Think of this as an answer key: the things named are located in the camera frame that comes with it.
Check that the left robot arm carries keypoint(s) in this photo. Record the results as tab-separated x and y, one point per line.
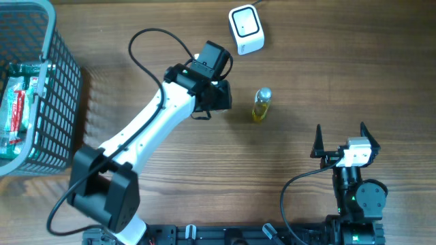
104	181

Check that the grey plastic shopping basket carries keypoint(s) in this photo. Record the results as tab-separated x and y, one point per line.
29	35

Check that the green 3M product package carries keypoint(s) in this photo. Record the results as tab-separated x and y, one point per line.
18	97

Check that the white barcode scanner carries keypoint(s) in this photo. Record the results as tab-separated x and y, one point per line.
246	29

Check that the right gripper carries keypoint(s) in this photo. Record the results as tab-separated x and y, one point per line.
330	157

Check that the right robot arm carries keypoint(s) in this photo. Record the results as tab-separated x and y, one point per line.
360	202

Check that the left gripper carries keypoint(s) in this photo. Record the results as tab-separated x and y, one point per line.
217	96

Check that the small yellow oil bottle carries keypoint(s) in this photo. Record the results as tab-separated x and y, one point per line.
261	104

